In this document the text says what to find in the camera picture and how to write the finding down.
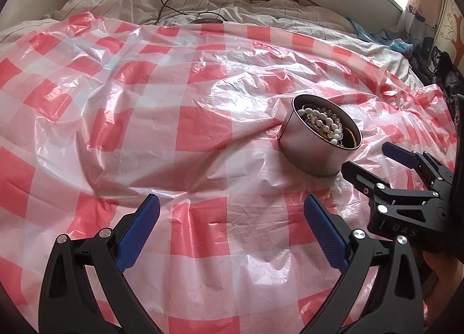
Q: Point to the black jacket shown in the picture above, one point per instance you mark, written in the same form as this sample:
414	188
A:
446	76

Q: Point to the blue plastic bag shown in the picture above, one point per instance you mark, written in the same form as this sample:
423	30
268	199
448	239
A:
398	45
357	27

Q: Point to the cream wardrobe with tree decoration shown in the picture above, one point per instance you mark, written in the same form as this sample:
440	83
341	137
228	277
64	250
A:
451	18

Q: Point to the round silver tin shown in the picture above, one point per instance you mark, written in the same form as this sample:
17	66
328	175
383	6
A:
311	152

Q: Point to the blue cartoon print curtain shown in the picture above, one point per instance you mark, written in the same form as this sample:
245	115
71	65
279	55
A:
417	18

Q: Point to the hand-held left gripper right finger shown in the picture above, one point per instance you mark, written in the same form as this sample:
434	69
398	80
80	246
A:
326	232

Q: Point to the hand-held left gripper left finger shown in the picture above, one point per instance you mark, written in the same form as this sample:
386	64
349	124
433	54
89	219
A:
139	225

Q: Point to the person's right hand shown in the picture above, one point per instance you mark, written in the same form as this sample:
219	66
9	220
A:
435	268

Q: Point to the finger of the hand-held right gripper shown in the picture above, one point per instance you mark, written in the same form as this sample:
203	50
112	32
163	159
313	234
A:
357	176
400	154

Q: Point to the red white checkered plastic sheet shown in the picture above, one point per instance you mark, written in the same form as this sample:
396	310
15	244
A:
181	120

